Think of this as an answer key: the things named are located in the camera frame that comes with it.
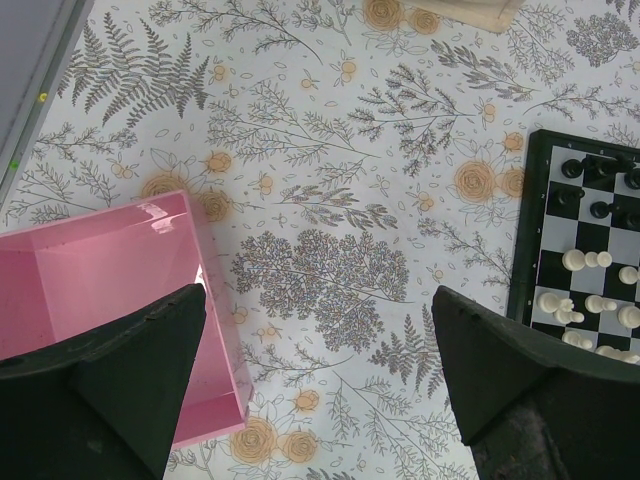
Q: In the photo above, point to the floral patterned table mat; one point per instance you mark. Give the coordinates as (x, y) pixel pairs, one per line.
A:
(351, 156)

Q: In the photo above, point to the white chess queen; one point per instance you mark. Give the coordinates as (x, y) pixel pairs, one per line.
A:
(562, 309)

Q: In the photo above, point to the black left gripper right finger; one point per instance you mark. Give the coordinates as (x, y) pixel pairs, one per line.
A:
(530, 406)

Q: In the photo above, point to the pink plastic box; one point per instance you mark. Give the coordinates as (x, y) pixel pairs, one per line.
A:
(64, 278)

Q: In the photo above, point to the cream canvas tote bag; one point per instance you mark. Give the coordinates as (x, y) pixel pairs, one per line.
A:
(494, 16)

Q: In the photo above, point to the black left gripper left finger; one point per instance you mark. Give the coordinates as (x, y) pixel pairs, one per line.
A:
(103, 404)

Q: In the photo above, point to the black magnetic chess board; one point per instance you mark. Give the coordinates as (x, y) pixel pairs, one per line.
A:
(580, 194)

